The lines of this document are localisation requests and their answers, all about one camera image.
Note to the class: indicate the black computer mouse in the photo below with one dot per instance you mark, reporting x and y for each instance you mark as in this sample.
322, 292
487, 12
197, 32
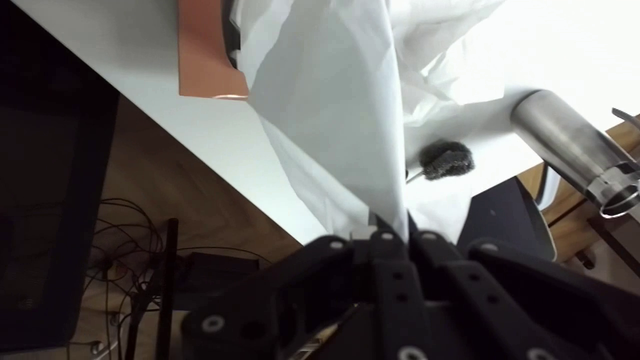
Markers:
448, 161

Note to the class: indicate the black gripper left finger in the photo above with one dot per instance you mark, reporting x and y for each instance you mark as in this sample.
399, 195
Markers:
313, 307

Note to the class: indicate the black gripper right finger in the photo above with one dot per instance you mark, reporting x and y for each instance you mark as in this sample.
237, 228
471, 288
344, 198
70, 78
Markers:
507, 307

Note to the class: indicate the silver metal tube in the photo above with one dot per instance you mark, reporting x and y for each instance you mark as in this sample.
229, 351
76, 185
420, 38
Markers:
573, 142

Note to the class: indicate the pink tissue box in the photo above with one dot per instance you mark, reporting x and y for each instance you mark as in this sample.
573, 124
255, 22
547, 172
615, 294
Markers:
203, 52

